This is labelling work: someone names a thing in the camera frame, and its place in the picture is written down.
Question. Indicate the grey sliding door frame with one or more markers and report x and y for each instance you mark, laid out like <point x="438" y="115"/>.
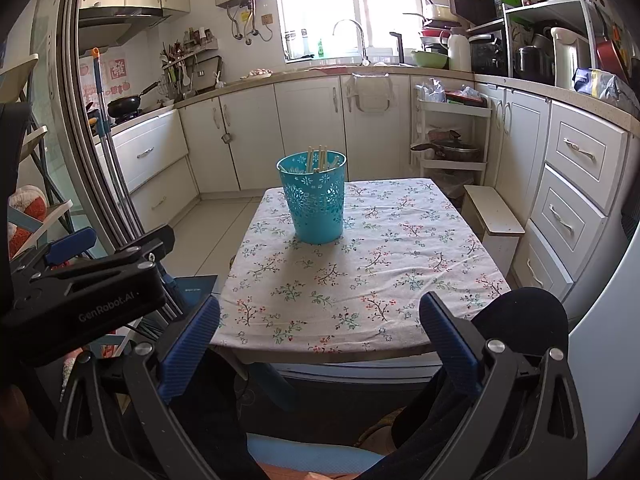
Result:
<point x="75" y="135"/>

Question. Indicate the green bowl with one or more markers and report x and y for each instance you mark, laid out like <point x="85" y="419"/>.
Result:
<point x="430" y="60"/>

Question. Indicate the red pan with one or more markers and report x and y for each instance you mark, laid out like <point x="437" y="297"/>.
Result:
<point x="610" y="57"/>

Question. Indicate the white electric kettle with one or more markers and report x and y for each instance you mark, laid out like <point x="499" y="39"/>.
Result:
<point x="567" y="60"/>

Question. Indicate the white counter shelf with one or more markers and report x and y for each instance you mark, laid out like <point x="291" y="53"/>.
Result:
<point x="545" y="7"/>

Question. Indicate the blue snack bag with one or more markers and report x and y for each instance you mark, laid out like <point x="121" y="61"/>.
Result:
<point x="597" y="82"/>

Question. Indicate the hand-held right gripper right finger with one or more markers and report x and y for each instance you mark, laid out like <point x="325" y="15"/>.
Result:
<point x="450" y="345"/>

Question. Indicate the kitchen window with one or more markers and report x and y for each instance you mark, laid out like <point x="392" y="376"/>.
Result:
<point x="345" y="5"/>

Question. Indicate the blue and white shoe rack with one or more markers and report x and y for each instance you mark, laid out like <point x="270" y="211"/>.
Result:
<point x="20" y="67"/>

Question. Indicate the green dish soap bottle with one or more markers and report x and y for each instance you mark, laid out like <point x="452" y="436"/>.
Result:
<point x="320" y="49"/>

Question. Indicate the white trolley rack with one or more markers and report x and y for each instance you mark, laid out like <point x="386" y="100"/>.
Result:
<point x="452" y="110"/>

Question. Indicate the blue stool seat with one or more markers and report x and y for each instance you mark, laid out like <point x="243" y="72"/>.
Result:
<point x="310" y="452"/>

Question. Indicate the white step stool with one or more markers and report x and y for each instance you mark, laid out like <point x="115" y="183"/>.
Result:
<point x="492" y="215"/>

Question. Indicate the plastic bags on trolley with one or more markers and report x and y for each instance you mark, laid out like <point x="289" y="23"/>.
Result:
<point x="440" y="92"/>

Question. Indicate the white drawer cabinet unit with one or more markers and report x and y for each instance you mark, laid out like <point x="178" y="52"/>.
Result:
<point x="570" y="200"/>

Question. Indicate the bundle of wooden chopsticks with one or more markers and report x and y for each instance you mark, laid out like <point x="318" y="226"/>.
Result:
<point x="320" y="160"/>

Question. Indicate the person's right leg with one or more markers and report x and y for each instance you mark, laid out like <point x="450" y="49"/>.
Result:
<point x="520" y="315"/>

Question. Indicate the range hood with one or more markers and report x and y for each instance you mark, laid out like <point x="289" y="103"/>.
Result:
<point x="120" y="20"/>

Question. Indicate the black frying pan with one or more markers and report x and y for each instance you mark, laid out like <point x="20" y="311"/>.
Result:
<point x="125" y="105"/>

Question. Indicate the white orange plush slipper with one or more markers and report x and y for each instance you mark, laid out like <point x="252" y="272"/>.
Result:
<point x="27" y="200"/>

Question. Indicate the white thermos jug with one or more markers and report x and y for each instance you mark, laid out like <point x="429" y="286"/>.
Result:
<point x="459" y="52"/>

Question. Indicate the blue plastic basket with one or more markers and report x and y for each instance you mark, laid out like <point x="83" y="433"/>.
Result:
<point x="315" y="210"/>

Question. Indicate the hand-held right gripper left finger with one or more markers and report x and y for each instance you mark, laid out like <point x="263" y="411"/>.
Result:
<point x="192" y="345"/>

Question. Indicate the stack of bowls and pots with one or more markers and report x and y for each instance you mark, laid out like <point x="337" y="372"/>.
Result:
<point x="434" y="40"/>

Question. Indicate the white base cabinets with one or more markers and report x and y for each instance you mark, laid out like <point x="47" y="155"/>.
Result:
<point x="305" y="120"/>

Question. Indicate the steel pot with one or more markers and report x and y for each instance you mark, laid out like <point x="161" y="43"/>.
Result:
<point x="532" y="65"/>

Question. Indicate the chrome faucet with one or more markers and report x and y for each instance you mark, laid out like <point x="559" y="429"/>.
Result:
<point x="362" y="45"/>

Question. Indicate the white hanging plastic bag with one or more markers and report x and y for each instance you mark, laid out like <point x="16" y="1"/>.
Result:
<point x="370" y="92"/>

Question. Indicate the plate of food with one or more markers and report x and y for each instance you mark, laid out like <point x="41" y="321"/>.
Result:
<point x="256" y="75"/>

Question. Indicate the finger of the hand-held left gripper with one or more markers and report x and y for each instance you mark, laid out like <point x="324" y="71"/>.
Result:
<point x="72" y="245"/>
<point x="150" y="242"/>

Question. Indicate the floral tablecloth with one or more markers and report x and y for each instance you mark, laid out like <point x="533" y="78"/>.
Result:
<point x="375" y="260"/>

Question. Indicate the black tap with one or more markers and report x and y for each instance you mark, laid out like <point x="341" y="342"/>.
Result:
<point x="398" y="47"/>

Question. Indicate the wall utensil rack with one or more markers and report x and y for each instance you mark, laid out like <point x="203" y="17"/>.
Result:
<point x="187" y="60"/>

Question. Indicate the black toaster oven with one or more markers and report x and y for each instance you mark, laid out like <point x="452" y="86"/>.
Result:
<point x="487" y="55"/>

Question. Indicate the yellow patterned slipper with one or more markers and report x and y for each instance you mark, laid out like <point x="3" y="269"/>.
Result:
<point x="380" y="427"/>

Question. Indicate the black microwave oven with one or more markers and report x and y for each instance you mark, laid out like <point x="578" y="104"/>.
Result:
<point x="475" y="7"/>

